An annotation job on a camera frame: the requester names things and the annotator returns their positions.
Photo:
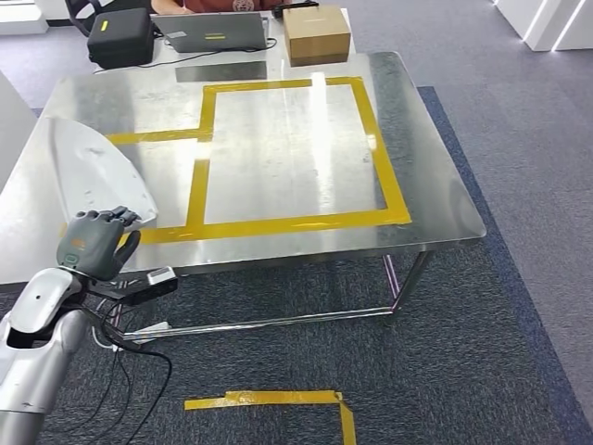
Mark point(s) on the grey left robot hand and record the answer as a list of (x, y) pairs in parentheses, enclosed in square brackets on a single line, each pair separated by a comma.
[(93, 245)]

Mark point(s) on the white curved plastic part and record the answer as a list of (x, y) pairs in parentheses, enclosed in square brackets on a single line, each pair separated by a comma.
[(87, 172)]

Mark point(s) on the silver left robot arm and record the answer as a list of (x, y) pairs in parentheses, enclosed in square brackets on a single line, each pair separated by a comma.
[(28, 362)]

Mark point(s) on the yellow tape on workbench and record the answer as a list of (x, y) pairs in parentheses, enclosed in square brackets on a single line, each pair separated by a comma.
[(296, 225)]

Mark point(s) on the steel workbench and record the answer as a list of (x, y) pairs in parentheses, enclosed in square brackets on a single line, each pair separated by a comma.
[(416, 184)]

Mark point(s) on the black carrying case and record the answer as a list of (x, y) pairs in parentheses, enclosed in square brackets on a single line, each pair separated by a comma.
[(120, 40)]

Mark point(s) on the dark grey metal plate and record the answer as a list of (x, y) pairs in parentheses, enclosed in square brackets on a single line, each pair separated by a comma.
[(217, 71)]

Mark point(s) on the white low platform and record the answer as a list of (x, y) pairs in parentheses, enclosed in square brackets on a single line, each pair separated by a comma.
[(18, 21)]

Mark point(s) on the grey laptop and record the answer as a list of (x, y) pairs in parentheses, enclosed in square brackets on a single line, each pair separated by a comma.
[(213, 34)]

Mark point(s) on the person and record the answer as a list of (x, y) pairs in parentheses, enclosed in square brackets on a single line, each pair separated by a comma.
[(222, 5)]

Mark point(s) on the small black device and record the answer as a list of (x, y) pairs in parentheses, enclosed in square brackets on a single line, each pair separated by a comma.
[(292, 8)]

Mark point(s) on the brown cardboard box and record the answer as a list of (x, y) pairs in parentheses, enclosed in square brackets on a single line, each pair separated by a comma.
[(314, 46)]

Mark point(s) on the white display plinth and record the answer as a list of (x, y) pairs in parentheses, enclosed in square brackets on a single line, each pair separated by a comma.
[(509, 9), (569, 24)]

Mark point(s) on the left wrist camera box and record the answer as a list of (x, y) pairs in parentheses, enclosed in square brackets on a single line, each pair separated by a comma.
[(152, 292)]

